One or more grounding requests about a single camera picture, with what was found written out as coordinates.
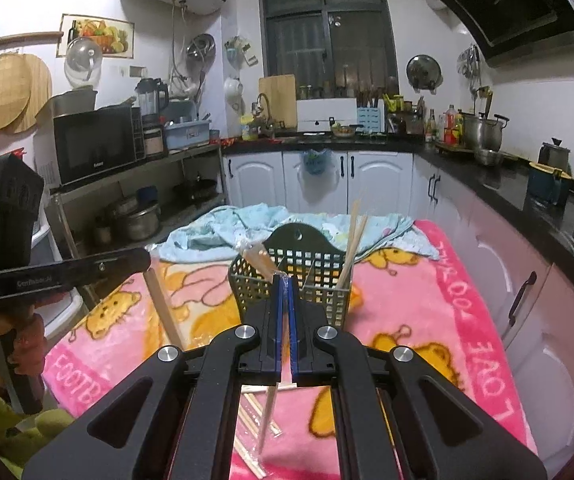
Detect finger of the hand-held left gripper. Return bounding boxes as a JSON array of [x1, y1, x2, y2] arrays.
[[62, 249, 152, 291]]

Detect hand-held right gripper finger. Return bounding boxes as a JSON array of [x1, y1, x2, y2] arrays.
[[22, 280, 288, 480], [289, 277, 550, 480]]

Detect chopstick pair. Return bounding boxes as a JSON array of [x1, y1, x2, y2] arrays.
[[337, 199, 362, 288], [146, 267, 184, 350], [342, 214, 370, 286], [237, 242, 288, 453]]

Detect bunch of chopsticks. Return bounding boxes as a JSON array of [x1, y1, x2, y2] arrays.
[[234, 385, 284, 478]]

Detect green plastic utensil basket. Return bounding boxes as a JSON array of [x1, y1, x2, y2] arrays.
[[228, 223, 358, 328]]

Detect person's left hand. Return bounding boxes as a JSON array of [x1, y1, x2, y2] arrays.
[[0, 310, 46, 386]]

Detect light blue towel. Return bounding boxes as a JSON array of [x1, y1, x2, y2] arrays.
[[144, 202, 440, 265]]

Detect black wok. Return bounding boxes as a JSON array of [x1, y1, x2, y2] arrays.
[[173, 177, 218, 201]]

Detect black microwave oven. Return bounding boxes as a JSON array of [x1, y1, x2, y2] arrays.
[[53, 105, 142, 188]]

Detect metal shelving rack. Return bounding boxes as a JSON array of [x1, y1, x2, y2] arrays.
[[49, 142, 225, 271]]

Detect pink printed blanket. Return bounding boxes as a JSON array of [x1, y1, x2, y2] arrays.
[[42, 217, 540, 480]]

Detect clear storage canister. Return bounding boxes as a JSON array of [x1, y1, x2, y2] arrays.
[[142, 125, 165, 158]]

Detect grey container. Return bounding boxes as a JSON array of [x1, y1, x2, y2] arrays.
[[37, 87, 98, 123]]

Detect round wooden board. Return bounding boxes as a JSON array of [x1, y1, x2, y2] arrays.
[[4, 54, 52, 133]]

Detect blue-grey dish tub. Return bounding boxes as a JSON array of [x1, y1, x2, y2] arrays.
[[163, 119, 212, 151]]

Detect blender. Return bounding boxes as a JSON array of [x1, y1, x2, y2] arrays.
[[134, 77, 170, 126]]

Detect glass pot lid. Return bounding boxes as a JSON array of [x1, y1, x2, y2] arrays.
[[63, 36, 104, 90]]

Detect blue plastic bag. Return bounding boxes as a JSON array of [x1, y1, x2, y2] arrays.
[[301, 149, 335, 177]]

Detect kitchen faucet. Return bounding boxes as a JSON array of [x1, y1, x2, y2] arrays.
[[252, 92, 288, 138]]

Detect white hanging teapot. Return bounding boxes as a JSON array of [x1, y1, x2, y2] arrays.
[[224, 76, 245, 116]]

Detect blue knife block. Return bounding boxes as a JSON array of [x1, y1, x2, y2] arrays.
[[356, 106, 385, 135]]

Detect wooden cutting board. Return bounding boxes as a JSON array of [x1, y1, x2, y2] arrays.
[[258, 74, 298, 130]]

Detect hanging steel bowl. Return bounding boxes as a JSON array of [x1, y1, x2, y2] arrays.
[[187, 32, 216, 63]]

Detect cluster of condiment containers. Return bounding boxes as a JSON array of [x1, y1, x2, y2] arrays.
[[384, 94, 425, 136]]

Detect hanging packets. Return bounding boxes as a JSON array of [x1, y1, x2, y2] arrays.
[[224, 35, 259, 68]]

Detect row of windowsill jars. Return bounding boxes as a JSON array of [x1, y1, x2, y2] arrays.
[[297, 82, 400, 101]]

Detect red label sauce bottle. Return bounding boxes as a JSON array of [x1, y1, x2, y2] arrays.
[[442, 105, 460, 147]]

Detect dark window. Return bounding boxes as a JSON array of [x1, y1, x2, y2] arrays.
[[258, 0, 400, 101]]

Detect large steel stockpot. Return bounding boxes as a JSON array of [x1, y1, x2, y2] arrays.
[[459, 112, 510, 151]]

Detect blue enamel pot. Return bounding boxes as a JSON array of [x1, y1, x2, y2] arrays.
[[527, 160, 574, 206]]

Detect hanging steel pot lid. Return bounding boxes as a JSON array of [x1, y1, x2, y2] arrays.
[[406, 54, 442, 93]]

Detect dark lidded pot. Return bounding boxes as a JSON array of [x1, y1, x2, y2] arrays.
[[537, 137, 574, 171]]

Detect hanging kitchen tools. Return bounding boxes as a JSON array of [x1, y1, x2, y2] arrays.
[[456, 44, 482, 81]]

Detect black range hood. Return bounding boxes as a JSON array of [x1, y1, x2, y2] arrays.
[[429, 0, 574, 68]]

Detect wooden wall shelf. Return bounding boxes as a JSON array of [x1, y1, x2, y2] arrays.
[[0, 31, 64, 53]]

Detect fruit wall poster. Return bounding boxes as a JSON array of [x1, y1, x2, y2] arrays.
[[57, 13, 135, 59]]

